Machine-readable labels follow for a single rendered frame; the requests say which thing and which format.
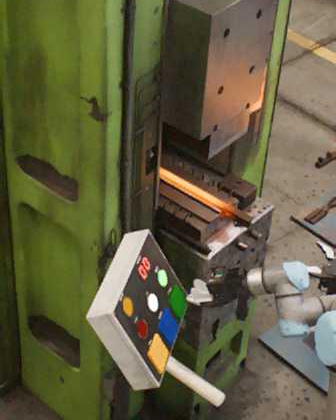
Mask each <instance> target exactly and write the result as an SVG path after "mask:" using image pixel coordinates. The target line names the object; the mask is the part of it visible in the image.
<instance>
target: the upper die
mask: <svg viewBox="0 0 336 420"><path fill-rule="evenodd" d="M250 109H251V106H250V107H246V109H245V110H244V111H243V112H241V113H240V114H238V115H237V116H235V117H234V118H233V119H232V120H230V121H229V122H227V123H226V124H224V125H223V126H221V127H220V128H219V129H217V130H215V129H213V133H211V134H210V135H208V136H207V137H206V138H205V139H203V140H197V139H195V138H193V137H192V136H190V135H188V134H186V133H184V132H183V131H181V130H179V129H177V128H175V127H174V126H172V125H170V124H168V123H166V122H164V121H162V132H161V135H163V136H164V137H166V138H168V139H170V140H172V141H176V142H178V143H179V144H181V145H183V146H184V147H186V148H188V149H190V150H191V151H193V152H195V153H197V154H199V155H201V156H203V157H204V158H205V159H207V160H209V159H210V158H211V157H213V156H214V155H216V154H217V153H218V152H220V151H221V150H223V149H224V148H226V147H227V146H228V145H230V143H232V142H233V141H234V140H236V139H237V138H239V137H241V136H243V135H244V134H246V133H247V131H248V124H249V116H250Z"/></svg>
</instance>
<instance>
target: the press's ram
mask: <svg viewBox="0 0 336 420"><path fill-rule="evenodd" d="M274 1H275V0H169V11H168V28H167V46H166V64H165V81H164V98H163V115H162V121H164V122H166V123H168V124H170V125H172V126H174V127H175V128H177V129H179V130H181V131H183V132H184V133H186V134H188V135H190V136H192V137H193V138H195V139H197V140H203V139H205V138H206V137H207V136H208V135H210V134H211V133H213V129H215V130H217V129H219V128H220V127H221V126H223V125H224V124H226V123H227V122H229V121H230V120H232V119H233V118H234V117H235V116H237V115H238V114H240V113H241V112H243V111H244V110H245V109H246V107H250V106H251V105H253V104H254V103H257V102H259V101H260V100H261V93H262V85H263V78H264V71H265V64H266V57H267V51H268V44H269V37H270V30H271V22H272V15H273V8H274Z"/></svg>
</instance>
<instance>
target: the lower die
mask: <svg viewBox="0 0 336 420"><path fill-rule="evenodd" d="M160 164H161V166H160V167H162V168H163V169H165V170H167V171H168V172H170V173H172V174H174V175H176V176H177V177H179V178H181V179H183V180H184V181H185V182H187V183H189V184H191V185H193V186H196V187H198V188H200V189H202V190H203V191H205V192H206V193H208V194H210V195H211V196H213V197H215V198H217V199H219V200H220V201H222V202H224V203H226V204H228V203H229V202H230V203H232V207H234V208H237V204H238V200H237V199H236V198H234V197H232V196H230V198H228V193H226V192H224V191H222V190H220V192H218V188H217V187H215V186H211V185H210V184H209V186H207V183H206V182H205V181H203V180H202V179H200V178H199V181H197V178H198V177H196V176H194V175H192V174H191V173H189V174H188V175H187V171H185V170H183V168H181V167H179V169H177V165H175V164H172V163H170V162H169V164H167V161H166V160H165V159H163V158H161V163H160ZM159 194H161V199H159V201H158V209H157V210H156V215H157V216H159V217H161V218H162V208H163V204H164V203H165V202H166V201H167V200H170V201H171V206H169V202H168V203H167V204H166V205H165V208H164V219H165V221H166V222H168V223H170V224H171V225H172V224H173V213H174V210H175V208H177V207H179V206H181V207H182V211H180V208H178V209H177V210H176V213H175V227H176V228H178V229H179V230H183V219H184V216H185V215H186V213H188V212H191V213H192V218H190V214H189V215H187V217H186V220H185V232H186V233H187V234H189V235H190V236H192V237H194V238H195V239H197V240H199V241H200V242H202V243H204V242H205V241H206V240H207V239H208V238H209V237H211V236H212V235H213V234H215V233H216V232H217V231H218V230H221V229H222V228H223V227H224V226H226V225H227V224H228V222H230V221H231V219H229V218H228V217H224V218H223V217H222V216H221V210H220V209H219V208H215V207H213V206H211V205H210V204H208V203H206V202H205V201H204V200H202V199H200V198H198V197H197V196H195V195H193V194H191V193H190V192H188V191H186V190H184V189H183V188H182V187H180V186H176V185H175V184H173V183H171V182H169V181H168V180H166V179H164V178H162V176H160V184H159ZM215 230H216V232H215Z"/></svg>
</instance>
